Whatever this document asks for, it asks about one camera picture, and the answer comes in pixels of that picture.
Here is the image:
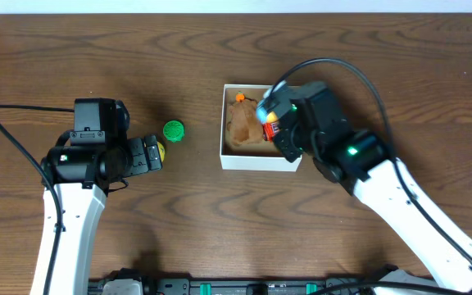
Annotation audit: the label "red toy car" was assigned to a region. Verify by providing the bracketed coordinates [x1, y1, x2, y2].
[262, 122, 280, 142]

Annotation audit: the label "yellow ball blue letters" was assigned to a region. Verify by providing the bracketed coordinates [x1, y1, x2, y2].
[157, 142, 166, 161]

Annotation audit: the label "brown plush capybara toy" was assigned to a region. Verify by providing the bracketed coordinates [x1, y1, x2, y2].
[226, 92, 264, 146]

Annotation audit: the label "orange rubber duck blue cap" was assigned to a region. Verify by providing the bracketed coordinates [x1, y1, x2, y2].
[256, 94, 279, 125]

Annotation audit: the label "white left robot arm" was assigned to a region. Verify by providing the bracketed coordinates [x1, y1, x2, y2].
[30, 130, 166, 294]

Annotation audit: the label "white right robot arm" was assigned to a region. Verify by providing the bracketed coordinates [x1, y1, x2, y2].
[256, 82, 472, 292]

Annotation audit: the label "white open cardboard box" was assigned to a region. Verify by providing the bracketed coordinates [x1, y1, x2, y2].
[219, 84, 302, 172]

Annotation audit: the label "green plastic turbine toy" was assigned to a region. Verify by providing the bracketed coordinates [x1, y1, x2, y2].
[163, 120, 185, 143]

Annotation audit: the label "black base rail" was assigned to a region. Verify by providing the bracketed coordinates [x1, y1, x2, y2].
[87, 268, 463, 295]

